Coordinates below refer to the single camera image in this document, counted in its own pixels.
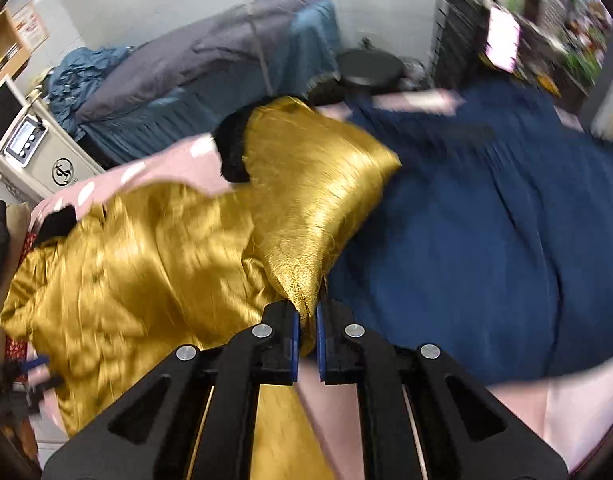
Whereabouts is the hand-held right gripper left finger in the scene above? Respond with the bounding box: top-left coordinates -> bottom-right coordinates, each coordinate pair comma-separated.
42,301 -> 301,480

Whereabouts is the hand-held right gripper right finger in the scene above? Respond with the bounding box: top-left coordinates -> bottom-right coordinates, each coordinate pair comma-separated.
315,301 -> 570,480

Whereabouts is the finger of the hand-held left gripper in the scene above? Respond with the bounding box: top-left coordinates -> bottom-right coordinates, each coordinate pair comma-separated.
22,355 -> 63,392

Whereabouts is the gold satin robe black trim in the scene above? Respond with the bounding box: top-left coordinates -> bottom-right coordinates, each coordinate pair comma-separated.
0,96 -> 403,480

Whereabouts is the beige bag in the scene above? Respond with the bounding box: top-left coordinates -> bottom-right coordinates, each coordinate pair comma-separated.
7,204 -> 33,256

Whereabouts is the navy blue garment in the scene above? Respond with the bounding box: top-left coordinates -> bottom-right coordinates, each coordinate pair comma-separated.
306,80 -> 613,387

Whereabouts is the white safe with keypad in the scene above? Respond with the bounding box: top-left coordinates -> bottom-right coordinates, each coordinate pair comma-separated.
0,95 -> 105,202

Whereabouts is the pink polka dot bedsheet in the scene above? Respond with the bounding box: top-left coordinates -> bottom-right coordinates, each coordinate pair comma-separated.
29,87 -> 602,480

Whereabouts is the white framed monitor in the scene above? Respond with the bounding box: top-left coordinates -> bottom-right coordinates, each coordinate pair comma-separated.
0,72 -> 28,162

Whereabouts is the dark blue quilted bedding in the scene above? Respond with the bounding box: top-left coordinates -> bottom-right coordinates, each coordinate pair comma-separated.
81,0 -> 343,166

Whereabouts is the crumpled blue cloth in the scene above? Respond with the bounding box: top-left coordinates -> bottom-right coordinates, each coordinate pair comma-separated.
46,46 -> 137,141

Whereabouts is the black round stool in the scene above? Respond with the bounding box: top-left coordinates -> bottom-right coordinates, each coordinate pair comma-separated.
336,49 -> 405,94

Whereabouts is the grey duvet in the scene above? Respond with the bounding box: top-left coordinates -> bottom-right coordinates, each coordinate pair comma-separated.
74,0 -> 327,123

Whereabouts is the wooden shelf unit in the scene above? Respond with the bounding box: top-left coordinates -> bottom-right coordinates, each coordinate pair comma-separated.
0,2 -> 50,82

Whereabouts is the black slatted rack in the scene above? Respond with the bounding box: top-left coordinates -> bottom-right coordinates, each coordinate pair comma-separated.
429,0 -> 492,87

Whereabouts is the pink paper sheet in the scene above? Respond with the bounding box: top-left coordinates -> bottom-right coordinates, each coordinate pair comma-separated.
486,5 -> 523,74

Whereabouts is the cluttered colourful shelf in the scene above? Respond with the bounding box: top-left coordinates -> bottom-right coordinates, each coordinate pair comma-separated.
486,0 -> 613,107

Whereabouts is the wall poster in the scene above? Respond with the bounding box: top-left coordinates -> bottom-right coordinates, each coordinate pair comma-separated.
11,2 -> 50,47

